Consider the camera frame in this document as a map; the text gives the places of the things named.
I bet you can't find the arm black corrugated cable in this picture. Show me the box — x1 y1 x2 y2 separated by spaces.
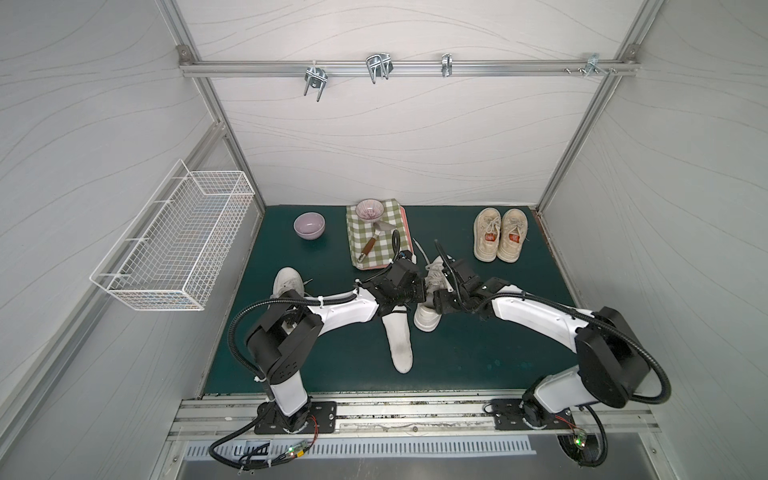
433 239 673 406
226 292 358 379

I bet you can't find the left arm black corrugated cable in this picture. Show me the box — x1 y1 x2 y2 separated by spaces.
226 292 358 379

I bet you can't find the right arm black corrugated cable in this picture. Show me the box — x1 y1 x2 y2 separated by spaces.
433 239 673 406

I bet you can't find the pink tray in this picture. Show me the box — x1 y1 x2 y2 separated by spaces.
355 206 418 270

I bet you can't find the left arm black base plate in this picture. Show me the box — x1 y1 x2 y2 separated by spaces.
253 399 337 435

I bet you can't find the metal spatula wooden handle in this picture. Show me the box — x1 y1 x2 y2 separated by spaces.
357 220 397 262

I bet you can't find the purple bowl on table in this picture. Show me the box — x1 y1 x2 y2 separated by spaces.
293 212 326 240

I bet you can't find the aluminium cross rail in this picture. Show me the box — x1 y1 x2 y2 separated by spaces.
180 58 641 78

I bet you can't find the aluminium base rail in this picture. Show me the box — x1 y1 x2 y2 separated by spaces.
166 389 661 442

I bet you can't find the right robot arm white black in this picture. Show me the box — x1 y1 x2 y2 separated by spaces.
416 258 671 428

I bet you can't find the beige sneaker left one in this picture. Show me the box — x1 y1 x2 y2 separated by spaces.
473 208 501 263

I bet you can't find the white wire basket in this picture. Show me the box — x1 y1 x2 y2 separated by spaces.
90 160 255 311

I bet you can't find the white vent strip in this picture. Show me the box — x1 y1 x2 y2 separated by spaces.
183 435 537 461

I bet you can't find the beige sneaker one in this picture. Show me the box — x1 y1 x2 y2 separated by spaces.
497 209 528 263
473 208 501 263

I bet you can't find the pink speckled bowl on cloth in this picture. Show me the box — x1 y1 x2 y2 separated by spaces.
355 199 385 223

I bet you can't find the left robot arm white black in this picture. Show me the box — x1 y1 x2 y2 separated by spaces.
245 258 426 417

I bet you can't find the green white checkered cloth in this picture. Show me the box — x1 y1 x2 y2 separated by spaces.
346 199 414 271

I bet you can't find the white sneaker with laces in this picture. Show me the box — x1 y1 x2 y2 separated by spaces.
270 267 307 298

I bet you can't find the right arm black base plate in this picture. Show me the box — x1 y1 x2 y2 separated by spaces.
482 398 575 431

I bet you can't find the metal hook bracket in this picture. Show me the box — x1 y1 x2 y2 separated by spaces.
441 53 453 78
365 53 394 84
564 53 619 78
303 63 329 102

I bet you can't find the white insole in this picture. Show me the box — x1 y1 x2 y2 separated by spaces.
382 306 413 374

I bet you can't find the beige sneaker right one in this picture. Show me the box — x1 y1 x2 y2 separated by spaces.
497 209 528 263

